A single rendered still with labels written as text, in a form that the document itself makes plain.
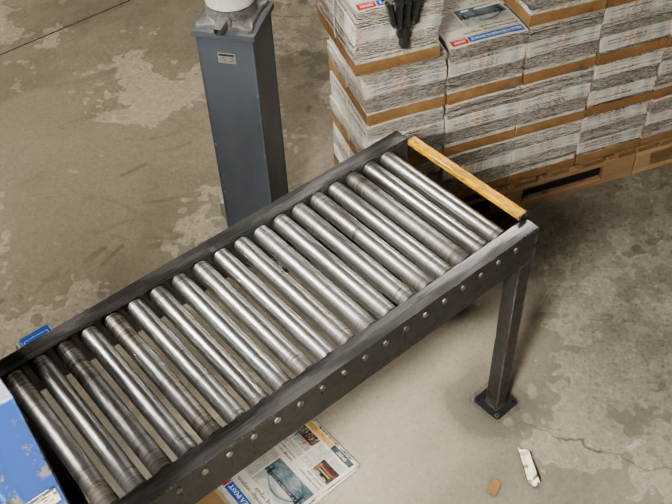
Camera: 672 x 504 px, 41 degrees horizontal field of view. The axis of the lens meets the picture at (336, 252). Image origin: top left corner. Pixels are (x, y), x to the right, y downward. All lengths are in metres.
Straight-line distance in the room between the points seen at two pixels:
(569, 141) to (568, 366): 0.89
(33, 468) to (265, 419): 0.79
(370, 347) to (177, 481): 0.53
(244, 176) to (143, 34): 1.78
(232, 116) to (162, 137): 1.11
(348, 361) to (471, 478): 0.89
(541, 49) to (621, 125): 0.60
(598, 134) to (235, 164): 1.40
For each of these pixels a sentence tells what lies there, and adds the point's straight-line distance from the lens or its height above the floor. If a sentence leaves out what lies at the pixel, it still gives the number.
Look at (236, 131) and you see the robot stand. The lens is 2.98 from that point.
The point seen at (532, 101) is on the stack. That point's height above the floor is 0.52.
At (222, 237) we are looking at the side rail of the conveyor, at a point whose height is 0.80.
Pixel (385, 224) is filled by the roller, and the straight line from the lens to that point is 2.36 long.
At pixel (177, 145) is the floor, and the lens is 3.96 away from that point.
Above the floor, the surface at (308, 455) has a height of 0.01.
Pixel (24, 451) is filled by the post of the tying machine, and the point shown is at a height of 1.44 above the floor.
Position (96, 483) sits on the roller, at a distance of 1.98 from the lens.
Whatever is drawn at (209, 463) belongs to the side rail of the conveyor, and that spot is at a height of 0.79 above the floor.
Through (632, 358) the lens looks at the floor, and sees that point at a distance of 3.19.
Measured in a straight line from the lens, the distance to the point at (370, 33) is 2.75.
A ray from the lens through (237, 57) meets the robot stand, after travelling 2.80.
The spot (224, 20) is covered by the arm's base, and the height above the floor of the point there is 1.04.
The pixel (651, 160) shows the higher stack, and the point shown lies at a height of 0.05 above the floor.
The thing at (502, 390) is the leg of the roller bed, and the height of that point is 0.10.
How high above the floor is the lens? 2.45
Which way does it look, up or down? 46 degrees down
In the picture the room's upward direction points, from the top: 3 degrees counter-clockwise
